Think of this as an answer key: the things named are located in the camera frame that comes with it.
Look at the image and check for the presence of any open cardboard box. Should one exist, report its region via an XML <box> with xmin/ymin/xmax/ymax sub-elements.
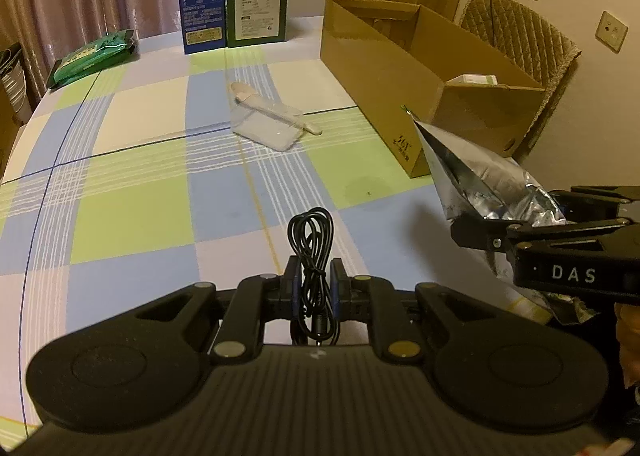
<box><xmin>320</xmin><ymin>0</ymin><xmax>544</xmax><ymax>177</ymax></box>

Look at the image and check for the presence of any black audio cable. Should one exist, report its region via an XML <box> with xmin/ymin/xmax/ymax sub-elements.
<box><xmin>286</xmin><ymin>207</ymin><xmax>343</xmax><ymax>345</ymax></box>

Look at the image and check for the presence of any green wet wipes pack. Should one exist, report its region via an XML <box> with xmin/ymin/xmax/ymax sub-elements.
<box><xmin>46</xmin><ymin>29</ymin><xmax>137</xmax><ymax>90</ymax></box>

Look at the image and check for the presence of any wooden spoon in wrapper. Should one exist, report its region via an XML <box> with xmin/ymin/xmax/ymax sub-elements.
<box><xmin>229</xmin><ymin>82</ymin><xmax>322</xmax><ymax>153</ymax></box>

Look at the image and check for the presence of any single wall socket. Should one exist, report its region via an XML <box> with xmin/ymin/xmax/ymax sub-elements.
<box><xmin>596</xmin><ymin>10</ymin><xmax>628</xmax><ymax>54</ymax></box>

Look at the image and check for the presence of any silver foil pouch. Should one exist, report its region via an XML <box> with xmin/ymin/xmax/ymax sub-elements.
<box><xmin>401</xmin><ymin>106</ymin><xmax>597</xmax><ymax>325</ymax></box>

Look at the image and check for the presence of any white green medicine box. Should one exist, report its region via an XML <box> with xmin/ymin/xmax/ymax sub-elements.
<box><xmin>446</xmin><ymin>73</ymin><xmax>499</xmax><ymax>86</ymax></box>

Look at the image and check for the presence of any person's right hand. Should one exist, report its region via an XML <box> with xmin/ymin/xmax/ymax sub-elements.
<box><xmin>615</xmin><ymin>304</ymin><xmax>640</xmax><ymax>389</ymax></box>

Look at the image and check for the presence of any checkered tablecloth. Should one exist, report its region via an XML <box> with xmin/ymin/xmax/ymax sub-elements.
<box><xmin>1</xmin><ymin>17</ymin><xmax>512</xmax><ymax>447</ymax></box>

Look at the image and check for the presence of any crumpled silver bag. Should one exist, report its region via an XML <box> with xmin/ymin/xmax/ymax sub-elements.
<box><xmin>1</xmin><ymin>42</ymin><xmax>32</xmax><ymax>125</ymax></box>

